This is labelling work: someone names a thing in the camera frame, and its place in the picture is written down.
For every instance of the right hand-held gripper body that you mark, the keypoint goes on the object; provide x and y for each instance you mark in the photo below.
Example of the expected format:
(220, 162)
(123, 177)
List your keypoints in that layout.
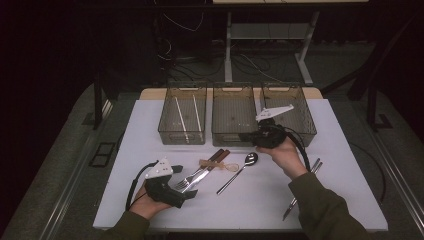
(268, 136)

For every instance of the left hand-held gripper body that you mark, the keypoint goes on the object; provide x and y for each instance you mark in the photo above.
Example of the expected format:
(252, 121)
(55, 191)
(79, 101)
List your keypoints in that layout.
(163, 191)

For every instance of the metal spoon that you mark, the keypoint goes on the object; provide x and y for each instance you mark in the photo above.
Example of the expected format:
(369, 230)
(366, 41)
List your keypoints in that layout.
(250, 159)

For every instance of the smoky clear plastic bin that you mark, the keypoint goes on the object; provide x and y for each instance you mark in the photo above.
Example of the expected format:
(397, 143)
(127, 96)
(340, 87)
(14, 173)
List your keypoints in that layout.
(233, 113)
(166, 126)
(300, 113)

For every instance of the person's left hand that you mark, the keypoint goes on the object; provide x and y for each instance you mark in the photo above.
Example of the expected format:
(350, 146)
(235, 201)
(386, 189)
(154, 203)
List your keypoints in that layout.
(146, 205)

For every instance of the person's right hand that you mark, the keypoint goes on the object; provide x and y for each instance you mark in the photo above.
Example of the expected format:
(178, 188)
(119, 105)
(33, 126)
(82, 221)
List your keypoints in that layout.
(288, 158)

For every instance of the tan wooden board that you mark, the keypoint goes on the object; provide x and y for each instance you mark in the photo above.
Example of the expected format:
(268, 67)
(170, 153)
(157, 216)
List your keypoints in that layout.
(150, 94)

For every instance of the black metal stand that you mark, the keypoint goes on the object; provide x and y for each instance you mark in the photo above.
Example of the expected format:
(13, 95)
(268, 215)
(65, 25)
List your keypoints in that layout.
(370, 106)
(97, 110)

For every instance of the black floor frame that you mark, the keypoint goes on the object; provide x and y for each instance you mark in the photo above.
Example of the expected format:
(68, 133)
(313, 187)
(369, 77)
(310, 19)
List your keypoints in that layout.
(101, 155)

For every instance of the white desk frame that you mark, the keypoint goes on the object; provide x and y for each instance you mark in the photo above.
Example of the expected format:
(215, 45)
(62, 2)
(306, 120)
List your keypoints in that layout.
(228, 60)

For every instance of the aluminium rail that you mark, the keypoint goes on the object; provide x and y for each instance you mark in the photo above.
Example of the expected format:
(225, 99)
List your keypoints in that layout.
(396, 173)
(66, 186)

